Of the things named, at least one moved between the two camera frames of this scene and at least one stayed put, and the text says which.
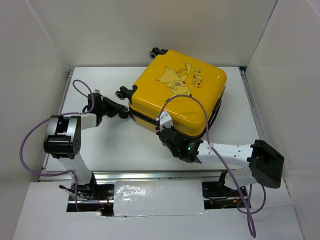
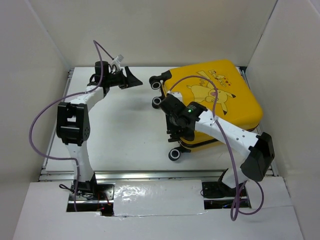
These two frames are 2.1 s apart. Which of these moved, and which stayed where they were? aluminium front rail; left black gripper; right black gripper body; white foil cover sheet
Moved: left black gripper; right black gripper body
Stayed: white foil cover sheet; aluminium front rail
